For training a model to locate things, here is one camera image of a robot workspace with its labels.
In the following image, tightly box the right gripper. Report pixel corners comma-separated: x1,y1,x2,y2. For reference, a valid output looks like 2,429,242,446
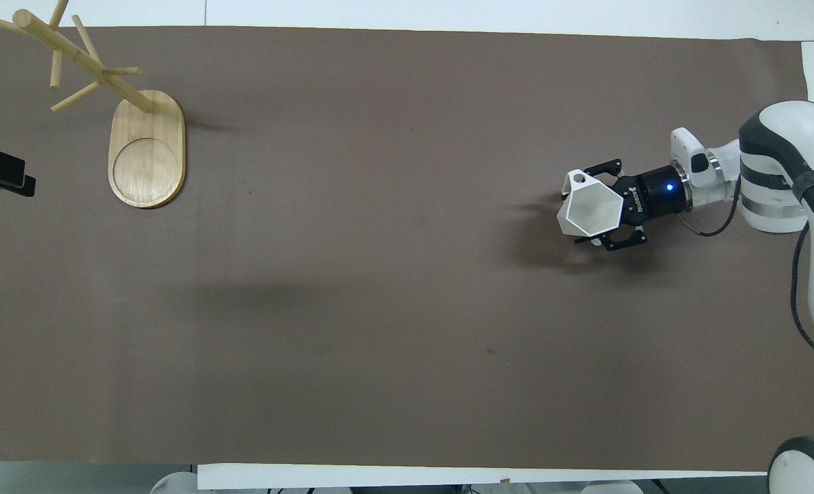
574,158,690,252

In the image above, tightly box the white faceted cup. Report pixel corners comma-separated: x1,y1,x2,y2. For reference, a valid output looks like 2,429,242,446
555,169,623,242

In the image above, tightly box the black cable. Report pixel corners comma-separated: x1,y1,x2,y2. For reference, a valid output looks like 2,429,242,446
790,221,814,366
678,174,743,238

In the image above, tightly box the wooden cup rack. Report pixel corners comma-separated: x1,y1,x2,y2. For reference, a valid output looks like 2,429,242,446
0,0,187,211

